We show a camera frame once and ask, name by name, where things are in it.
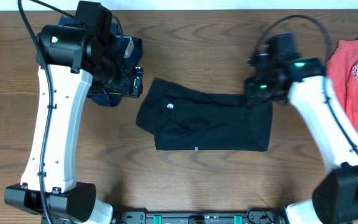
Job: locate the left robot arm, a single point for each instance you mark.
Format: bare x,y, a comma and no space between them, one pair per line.
49,186

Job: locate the folded navy blue trousers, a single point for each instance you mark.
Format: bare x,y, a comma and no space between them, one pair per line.
79,67

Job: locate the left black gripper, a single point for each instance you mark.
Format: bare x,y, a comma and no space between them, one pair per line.
134,82

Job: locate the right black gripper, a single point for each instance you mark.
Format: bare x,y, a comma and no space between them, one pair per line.
252,98

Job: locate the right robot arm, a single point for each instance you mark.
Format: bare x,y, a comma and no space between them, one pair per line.
303,83

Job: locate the black t-shirt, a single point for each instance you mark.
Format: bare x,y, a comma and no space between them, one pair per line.
180,118

